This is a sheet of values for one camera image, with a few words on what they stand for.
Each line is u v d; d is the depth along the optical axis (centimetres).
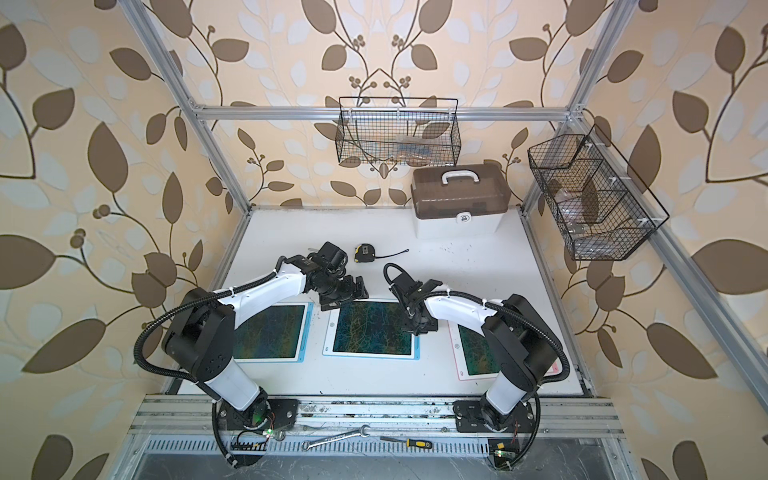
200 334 46
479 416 72
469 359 83
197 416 75
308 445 71
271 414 73
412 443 71
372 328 89
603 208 73
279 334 89
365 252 105
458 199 112
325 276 72
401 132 96
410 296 67
